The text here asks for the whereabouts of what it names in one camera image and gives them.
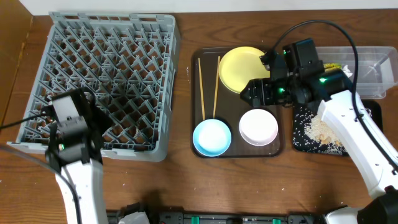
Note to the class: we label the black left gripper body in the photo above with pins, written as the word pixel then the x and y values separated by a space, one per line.
pixel 94 101

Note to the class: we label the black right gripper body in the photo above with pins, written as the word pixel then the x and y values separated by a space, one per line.
pixel 259 92

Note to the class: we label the green snack wrapper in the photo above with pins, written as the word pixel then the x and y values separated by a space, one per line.
pixel 329 66

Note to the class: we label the leftover rice pile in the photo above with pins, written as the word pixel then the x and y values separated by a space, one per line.
pixel 320 133

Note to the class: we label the wooden chopstick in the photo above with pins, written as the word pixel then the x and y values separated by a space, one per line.
pixel 216 87
pixel 201 90

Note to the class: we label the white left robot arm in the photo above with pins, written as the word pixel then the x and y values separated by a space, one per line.
pixel 81 186

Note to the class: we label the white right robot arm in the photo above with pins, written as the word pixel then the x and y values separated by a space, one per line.
pixel 372 153

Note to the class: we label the crumpled white paper waste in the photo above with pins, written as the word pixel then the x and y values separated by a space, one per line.
pixel 347 71

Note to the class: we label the black food waste tray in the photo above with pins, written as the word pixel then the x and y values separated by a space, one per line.
pixel 301 137

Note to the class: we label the clear plastic waste bin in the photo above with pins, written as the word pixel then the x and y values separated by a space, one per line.
pixel 377 71

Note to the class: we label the grey plastic dishwasher rack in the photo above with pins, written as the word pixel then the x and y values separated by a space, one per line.
pixel 128 60

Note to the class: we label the yellow plastic plate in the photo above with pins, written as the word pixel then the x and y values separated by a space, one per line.
pixel 240 65

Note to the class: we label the dark brown serving tray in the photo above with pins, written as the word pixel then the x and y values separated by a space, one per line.
pixel 230 107

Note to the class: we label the light blue plastic bowl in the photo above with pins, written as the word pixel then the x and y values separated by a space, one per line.
pixel 211 138

